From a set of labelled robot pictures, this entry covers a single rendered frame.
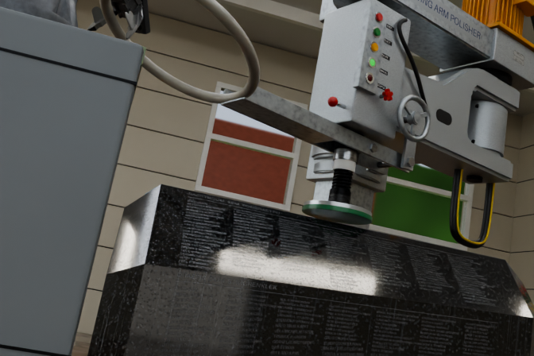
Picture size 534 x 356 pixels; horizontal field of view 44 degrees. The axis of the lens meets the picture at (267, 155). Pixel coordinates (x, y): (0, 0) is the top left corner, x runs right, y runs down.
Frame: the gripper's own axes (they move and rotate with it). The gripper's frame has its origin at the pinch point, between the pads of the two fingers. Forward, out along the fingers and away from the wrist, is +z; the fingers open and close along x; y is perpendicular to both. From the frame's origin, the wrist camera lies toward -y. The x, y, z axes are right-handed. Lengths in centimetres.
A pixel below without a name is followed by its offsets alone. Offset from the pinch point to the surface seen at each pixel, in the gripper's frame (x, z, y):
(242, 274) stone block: 58, 40, -32
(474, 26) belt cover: 73, -89, -65
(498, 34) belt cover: 80, -95, -73
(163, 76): 9.8, -2.9, -17.0
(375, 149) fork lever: 64, -22, -57
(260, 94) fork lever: 41.4, -6.2, -19.3
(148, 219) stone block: 29, 38, -24
